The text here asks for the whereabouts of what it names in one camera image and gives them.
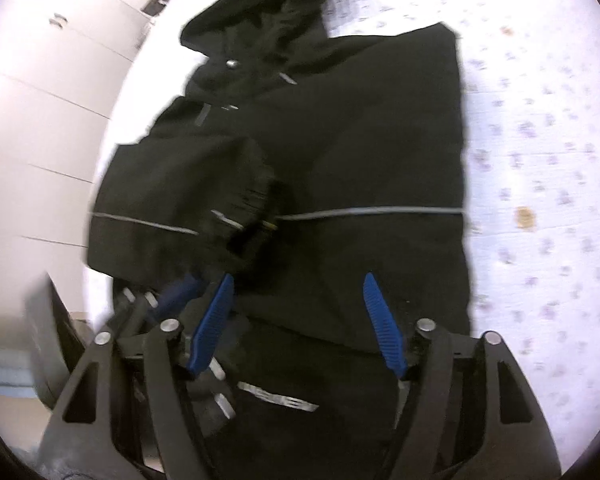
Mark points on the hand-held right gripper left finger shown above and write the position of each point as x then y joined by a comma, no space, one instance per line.
210,330

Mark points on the white wardrobe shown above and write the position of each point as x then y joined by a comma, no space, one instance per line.
30,85

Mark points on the bed with floral bedspread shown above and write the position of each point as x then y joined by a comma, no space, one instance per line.
530,135

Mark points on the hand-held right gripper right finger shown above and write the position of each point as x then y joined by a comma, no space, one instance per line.
382,330

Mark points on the black hooded jacket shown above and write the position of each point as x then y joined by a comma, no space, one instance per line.
355,160

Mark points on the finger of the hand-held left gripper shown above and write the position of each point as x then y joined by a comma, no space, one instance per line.
221,387
180,292

